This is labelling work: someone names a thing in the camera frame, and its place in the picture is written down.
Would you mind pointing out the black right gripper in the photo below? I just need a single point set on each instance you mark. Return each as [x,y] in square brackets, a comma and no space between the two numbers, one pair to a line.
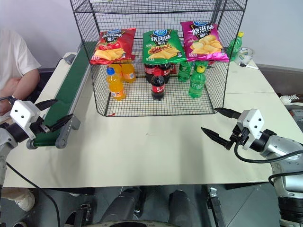
[239,137]

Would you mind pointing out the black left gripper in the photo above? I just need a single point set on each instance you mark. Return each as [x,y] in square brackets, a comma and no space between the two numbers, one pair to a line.
[40,127]

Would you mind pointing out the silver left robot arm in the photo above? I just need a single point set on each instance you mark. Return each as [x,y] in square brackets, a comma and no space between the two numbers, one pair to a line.
[9,134]

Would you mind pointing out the person's bare forearm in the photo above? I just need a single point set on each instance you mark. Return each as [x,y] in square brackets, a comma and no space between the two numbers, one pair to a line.
[22,86]

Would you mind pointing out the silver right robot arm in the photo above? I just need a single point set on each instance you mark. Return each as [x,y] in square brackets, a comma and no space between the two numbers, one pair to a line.
[281,151]

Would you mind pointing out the grey plastic device with cable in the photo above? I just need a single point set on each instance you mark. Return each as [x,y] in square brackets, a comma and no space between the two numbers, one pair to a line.
[69,59]

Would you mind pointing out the green soda bottle yellow cap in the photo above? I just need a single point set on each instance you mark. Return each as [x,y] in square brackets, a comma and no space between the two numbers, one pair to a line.
[196,85]
[234,47]

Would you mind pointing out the white marker pen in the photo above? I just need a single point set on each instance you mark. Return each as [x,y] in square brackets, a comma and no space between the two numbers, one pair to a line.
[249,66]

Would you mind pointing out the orange soda bottle blue cap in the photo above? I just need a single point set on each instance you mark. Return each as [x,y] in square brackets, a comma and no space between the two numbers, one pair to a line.
[115,87]

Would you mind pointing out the person in white shirt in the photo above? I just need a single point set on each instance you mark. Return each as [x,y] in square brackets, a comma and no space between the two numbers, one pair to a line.
[14,54]

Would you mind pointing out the grey equipment box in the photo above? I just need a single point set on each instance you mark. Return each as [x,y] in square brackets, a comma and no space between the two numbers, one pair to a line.
[296,117]

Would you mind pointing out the white sneaker with laces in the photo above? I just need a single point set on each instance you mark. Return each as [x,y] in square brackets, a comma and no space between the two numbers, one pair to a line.
[292,98]

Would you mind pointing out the cola bottle red cap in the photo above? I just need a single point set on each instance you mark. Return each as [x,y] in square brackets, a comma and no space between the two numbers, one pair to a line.
[157,87]

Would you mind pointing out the red snack packet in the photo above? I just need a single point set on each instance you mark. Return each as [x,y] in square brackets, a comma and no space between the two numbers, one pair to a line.
[173,68]

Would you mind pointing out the black table support strut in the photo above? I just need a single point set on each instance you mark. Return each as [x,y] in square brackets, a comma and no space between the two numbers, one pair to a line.
[216,208]

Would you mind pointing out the magenta potato chip bag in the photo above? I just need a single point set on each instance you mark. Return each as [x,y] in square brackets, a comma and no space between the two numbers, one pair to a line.
[203,40]

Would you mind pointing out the dark rounded shape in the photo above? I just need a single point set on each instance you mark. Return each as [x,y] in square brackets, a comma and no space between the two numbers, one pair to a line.
[181,204]
[124,204]

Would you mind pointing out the red potato chip bag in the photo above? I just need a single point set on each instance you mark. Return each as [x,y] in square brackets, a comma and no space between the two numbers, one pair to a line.
[111,45]

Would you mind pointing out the white shoe of person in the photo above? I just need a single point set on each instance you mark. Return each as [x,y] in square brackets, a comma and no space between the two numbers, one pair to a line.
[25,201]

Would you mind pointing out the green potato chip bag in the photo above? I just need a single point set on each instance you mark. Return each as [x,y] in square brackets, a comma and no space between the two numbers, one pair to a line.
[163,45]

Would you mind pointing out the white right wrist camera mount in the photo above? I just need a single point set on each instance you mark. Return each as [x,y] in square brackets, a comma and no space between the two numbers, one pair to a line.
[251,123]

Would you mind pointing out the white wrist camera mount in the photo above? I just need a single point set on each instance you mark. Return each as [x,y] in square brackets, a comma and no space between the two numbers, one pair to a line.
[251,123]
[23,114]

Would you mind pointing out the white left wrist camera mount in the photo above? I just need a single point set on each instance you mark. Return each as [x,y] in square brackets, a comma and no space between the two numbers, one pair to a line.
[23,114]

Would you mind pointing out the green conveyor belt grey frame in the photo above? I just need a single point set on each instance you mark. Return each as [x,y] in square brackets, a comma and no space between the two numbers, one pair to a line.
[68,87]

